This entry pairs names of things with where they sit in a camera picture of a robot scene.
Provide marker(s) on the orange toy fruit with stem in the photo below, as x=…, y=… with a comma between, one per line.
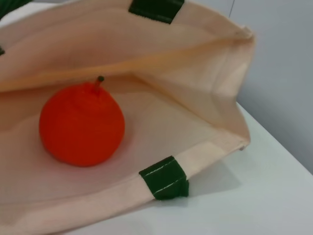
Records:
x=80, y=132

